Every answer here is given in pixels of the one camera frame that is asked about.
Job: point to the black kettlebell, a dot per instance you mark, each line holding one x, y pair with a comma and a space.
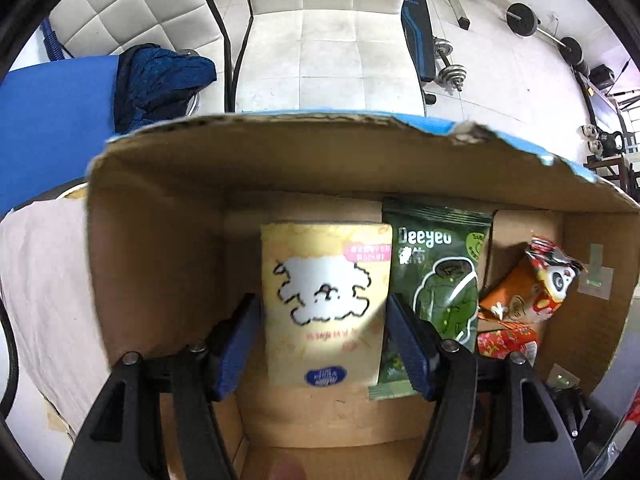
611, 142

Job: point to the white quilted chair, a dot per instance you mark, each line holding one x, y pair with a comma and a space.
330, 45
140, 5

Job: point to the red patterned snack packet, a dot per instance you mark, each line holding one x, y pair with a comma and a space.
505, 342

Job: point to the brown cardboard box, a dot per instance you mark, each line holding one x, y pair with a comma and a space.
165, 240

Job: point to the orange panda snack packet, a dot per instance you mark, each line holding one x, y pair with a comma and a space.
525, 295

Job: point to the black and blue weight bench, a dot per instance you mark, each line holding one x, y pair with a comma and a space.
417, 30

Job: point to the yellow tissue pack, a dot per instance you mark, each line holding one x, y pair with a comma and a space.
325, 280

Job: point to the metal dumbbell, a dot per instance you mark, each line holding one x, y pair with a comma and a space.
452, 76
443, 48

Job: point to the dark blue jacket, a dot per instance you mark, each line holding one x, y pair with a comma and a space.
155, 80

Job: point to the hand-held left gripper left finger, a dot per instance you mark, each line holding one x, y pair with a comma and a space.
234, 355

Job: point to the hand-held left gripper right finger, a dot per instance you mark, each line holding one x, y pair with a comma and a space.
411, 355

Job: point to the blue mat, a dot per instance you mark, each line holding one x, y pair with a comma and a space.
55, 120

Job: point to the black barbell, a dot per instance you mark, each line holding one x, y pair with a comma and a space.
542, 27

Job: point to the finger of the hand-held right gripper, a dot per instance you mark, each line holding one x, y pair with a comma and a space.
567, 410

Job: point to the green snack packet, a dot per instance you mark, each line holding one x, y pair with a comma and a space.
440, 270

